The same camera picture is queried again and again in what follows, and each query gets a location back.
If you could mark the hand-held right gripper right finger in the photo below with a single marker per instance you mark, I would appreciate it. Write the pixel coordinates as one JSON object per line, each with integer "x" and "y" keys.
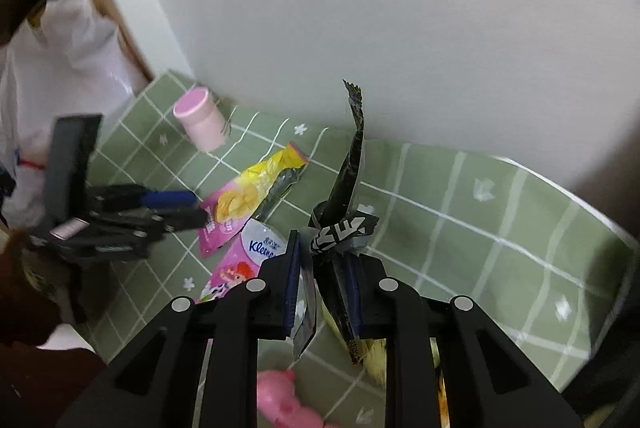
{"x": 356, "y": 303}

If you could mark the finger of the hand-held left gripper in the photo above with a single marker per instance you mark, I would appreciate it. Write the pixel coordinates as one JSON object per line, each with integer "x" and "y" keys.
{"x": 165, "y": 199}
{"x": 170, "y": 223}

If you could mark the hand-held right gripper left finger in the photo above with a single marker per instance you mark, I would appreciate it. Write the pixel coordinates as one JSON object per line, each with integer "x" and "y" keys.
{"x": 292, "y": 288}

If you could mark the gold snack wrapper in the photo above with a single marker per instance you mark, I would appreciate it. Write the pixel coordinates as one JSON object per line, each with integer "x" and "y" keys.
{"x": 372, "y": 358}

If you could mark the pink chip packet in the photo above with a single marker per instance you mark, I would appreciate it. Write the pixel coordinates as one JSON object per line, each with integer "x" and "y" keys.
{"x": 235, "y": 203}

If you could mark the black and silver wrapper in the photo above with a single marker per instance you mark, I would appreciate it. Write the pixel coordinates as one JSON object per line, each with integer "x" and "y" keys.
{"x": 345, "y": 188}

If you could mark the person's left forearm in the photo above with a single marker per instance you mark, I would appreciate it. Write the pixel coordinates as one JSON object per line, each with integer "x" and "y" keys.
{"x": 25, "y": 308}

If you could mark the pink cartoon tissue packet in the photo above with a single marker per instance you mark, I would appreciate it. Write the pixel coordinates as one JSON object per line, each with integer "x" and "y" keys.
{"x": 240, "y": 268}

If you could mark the pink cup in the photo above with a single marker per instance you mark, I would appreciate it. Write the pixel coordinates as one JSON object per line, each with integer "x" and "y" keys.
{"x": 202, "y": 122}

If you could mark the white plastic bag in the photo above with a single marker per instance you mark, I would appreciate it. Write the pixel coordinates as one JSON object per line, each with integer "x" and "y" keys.
{"x": 60, "y": 57}

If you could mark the pink plastic toy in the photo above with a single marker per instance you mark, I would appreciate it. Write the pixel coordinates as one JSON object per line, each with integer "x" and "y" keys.
{"x": 280, "y": 398}

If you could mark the green checked cloth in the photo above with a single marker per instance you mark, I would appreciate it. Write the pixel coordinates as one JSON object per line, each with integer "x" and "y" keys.
{"x": 450, "y": 233}

